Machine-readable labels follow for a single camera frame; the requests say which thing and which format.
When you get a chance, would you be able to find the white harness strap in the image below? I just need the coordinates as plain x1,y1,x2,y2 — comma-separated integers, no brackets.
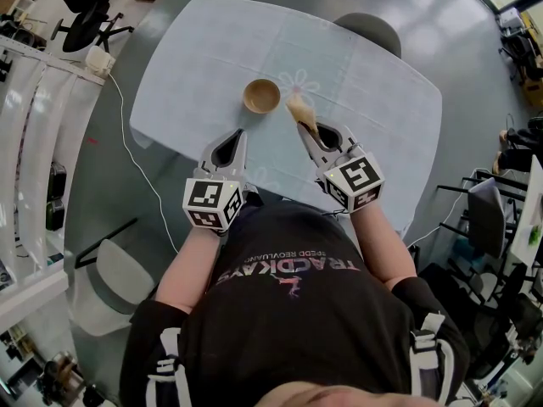
409,311,455,407
146,326,190,407

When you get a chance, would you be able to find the thin white cable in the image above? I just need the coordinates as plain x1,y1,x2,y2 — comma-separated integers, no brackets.
406,167,483,248

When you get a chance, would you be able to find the white boxy machine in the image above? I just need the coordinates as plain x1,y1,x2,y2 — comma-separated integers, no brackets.
498,7,525,29

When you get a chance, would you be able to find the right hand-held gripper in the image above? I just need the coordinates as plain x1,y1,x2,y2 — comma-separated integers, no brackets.
296,120,386,215

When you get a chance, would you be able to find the light blue flowered tablecloth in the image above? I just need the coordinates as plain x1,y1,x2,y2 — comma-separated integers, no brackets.
128,0,444,241

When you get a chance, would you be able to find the black office swivel chair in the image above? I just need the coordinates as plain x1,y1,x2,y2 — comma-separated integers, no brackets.
50,0,136,54

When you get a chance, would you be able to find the light grey chair black frame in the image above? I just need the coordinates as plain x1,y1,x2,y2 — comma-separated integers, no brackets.
72,217,179,337

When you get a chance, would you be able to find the black mesh office chair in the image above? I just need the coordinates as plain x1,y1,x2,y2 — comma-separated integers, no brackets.
417,263,543,381

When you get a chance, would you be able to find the beige sponge cloth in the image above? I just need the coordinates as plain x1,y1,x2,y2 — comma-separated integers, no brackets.
284,93,318,133

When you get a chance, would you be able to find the brown bowl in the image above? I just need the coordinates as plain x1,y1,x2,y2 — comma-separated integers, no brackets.
242,78,282,114

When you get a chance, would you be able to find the white box device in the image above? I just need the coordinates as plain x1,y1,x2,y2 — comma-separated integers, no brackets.
84,45,118,78

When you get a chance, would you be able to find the black storage case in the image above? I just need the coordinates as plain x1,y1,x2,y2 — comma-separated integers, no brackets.
49,162,68,201
45,199,65,231

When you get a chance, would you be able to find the grey backrest chair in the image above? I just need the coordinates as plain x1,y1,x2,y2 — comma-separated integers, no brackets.
436,170,531,270

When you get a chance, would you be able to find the long white floor cable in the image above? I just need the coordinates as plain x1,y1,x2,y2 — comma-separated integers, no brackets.
108,72,179,254

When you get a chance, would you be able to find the white side table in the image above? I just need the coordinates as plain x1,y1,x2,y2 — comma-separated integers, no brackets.
508,154,543,269

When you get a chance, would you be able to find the person's right forearm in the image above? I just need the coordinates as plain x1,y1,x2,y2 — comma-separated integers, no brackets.
350,203,419,290

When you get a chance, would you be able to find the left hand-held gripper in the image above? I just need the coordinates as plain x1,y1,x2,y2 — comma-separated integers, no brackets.
182,128,251,233

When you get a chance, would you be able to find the person's black printed t-shirt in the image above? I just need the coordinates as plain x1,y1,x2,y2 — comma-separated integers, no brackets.
118,203,472,407

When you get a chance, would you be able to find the person's face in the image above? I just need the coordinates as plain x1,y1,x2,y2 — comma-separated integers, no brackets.
258,379,446,407

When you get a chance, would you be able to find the white workbench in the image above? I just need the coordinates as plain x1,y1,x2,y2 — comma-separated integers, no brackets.
0,36,107,309

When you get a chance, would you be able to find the person's left forearm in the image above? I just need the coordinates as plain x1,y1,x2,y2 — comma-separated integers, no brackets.
154,226,221,315

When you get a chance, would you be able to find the dark grey round chair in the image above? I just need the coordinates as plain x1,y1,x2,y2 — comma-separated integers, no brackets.
333,12,403,59

